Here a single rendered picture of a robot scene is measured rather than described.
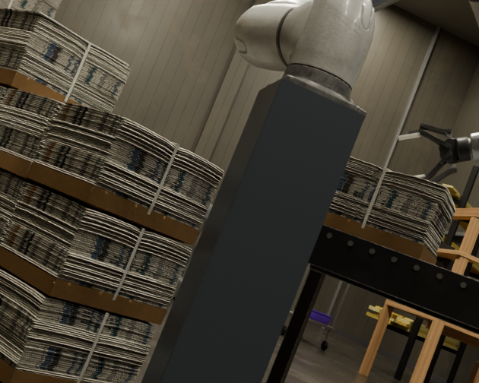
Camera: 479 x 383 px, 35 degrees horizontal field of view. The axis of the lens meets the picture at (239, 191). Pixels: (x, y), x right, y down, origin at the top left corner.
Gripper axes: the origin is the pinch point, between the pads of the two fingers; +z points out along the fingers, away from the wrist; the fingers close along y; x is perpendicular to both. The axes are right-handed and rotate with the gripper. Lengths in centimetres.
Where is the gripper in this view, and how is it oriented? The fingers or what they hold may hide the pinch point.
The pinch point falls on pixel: (403, 158)
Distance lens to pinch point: 246.1
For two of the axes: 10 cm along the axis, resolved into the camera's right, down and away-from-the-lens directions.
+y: 0.7, 9.7, -2.4
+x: 3.2, 2.1, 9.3
